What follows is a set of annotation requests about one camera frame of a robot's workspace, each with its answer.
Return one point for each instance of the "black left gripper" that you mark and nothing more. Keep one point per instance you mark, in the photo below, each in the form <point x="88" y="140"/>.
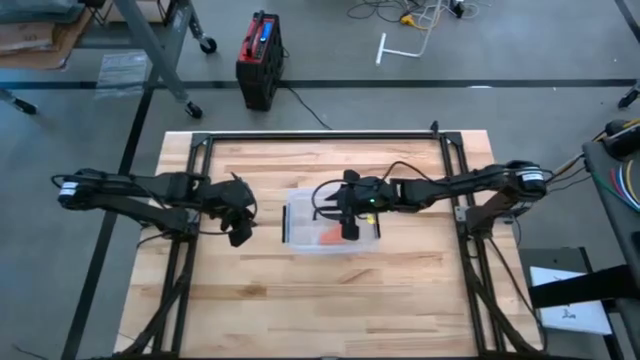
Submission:
<point x="235" y="205"/>

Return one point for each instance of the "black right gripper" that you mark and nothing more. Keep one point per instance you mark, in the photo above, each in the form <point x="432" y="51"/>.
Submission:
<point x="365" y="197"/>

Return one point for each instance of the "orange elastic bandage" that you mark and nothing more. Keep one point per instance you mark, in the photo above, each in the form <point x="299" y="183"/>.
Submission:
<point x="330" y="236"/>

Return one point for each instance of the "clear plastic storage bin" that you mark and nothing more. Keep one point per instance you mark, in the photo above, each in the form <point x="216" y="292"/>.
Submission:
<point x="360" y="250"/>

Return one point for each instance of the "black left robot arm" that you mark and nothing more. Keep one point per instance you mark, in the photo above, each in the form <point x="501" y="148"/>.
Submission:
<point x="150" y="185"/>

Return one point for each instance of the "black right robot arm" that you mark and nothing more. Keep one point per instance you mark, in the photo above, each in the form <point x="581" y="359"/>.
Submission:
<point x="450" y="186"/>

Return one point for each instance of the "yellow tag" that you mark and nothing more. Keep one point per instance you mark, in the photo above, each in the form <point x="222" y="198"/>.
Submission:
<point x="371" y="218"/>

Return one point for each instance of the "black caster wheel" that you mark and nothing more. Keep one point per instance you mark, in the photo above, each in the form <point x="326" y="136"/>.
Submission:
<point x="194" y="110"/>
<point x="209" y="46"/>
<point x="631" y="97"/>

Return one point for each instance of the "white T-shaped pipe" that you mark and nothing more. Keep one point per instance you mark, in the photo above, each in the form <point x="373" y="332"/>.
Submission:
<point x="381" y="50"/>

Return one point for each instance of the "red black battery pack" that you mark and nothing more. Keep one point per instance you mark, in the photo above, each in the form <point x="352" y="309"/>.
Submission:
<point x="260" y="40"/>

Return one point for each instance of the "flat clear plastic bag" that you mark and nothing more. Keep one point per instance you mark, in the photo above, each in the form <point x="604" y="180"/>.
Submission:
<point x="122" y="72"/>

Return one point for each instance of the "grey metal table leg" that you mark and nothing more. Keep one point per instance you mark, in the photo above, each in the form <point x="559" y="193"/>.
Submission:
<point x="150" y="45"/>

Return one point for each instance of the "dark grey stand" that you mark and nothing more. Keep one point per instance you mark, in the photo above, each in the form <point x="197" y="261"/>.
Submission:
<point x="555" y="257"/>

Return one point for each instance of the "black caster leg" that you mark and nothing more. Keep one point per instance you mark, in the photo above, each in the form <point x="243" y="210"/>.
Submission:
<point x="22" y="105"/>

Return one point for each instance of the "flattened cardboard box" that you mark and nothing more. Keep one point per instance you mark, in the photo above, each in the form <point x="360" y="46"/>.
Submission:
<point x="30" y="37"/>

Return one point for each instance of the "white box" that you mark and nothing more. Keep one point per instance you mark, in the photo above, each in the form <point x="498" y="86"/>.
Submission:
<point x="575" y="315"/>

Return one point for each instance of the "grey green bag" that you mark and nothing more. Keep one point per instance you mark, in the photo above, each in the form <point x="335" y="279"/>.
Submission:
<point x="35" y="9"/>

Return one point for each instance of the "dark side table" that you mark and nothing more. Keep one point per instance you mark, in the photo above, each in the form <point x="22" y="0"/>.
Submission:
<point x="620" y="235"/>

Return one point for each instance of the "black yellow device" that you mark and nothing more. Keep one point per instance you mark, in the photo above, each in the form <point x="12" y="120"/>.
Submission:
<point x="625" y="142"/>

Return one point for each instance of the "small black frame clip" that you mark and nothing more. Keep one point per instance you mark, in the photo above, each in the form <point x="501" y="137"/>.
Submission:
<point x="435" y="127"/>

